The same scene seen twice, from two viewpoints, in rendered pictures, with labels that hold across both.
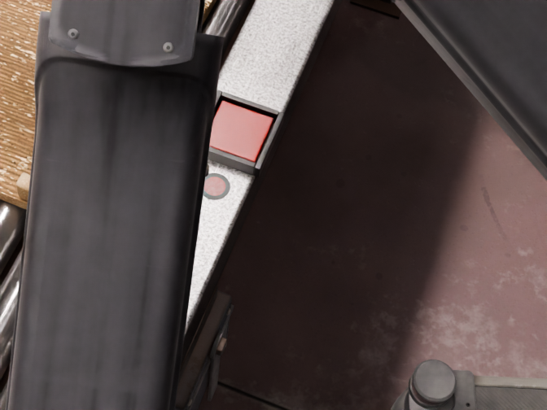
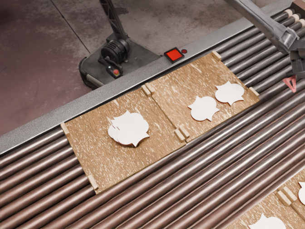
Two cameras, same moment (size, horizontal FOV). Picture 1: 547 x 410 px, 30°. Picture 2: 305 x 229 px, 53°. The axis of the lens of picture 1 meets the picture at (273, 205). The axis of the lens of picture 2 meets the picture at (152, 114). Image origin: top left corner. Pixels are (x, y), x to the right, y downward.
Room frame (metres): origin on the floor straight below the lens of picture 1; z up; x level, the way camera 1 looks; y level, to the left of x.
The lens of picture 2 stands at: (1.47, 0.72, 2.05)
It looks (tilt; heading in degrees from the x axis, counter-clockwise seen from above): 57 degrees down; 222
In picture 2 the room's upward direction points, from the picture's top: 2 degrees clockwise
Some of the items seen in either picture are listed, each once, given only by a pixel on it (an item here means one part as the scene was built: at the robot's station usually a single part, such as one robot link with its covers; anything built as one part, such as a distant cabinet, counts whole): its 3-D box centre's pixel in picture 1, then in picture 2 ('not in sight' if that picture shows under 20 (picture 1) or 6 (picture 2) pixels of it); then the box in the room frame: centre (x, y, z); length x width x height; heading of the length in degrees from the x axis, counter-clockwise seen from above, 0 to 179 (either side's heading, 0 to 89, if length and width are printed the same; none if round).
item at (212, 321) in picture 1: (169, 358); not in sight; (0.40, 0.08, 0.77); 0.14 x 0.11 x 0.18; 168
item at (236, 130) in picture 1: (238, 133); (174, 55); (0.59, 0.05, 0.92); 0.06 x 0.06 x 0.01; 78
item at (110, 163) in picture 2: not in sight; (122, 135); (1.09, 0.20, 0.93); 0.41 x 0.35 x 0.02; 166
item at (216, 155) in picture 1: (238, 133); (174, 55); (0.59, 0.05, 0.92); 0.08 x 0.08 x 0.02; 78
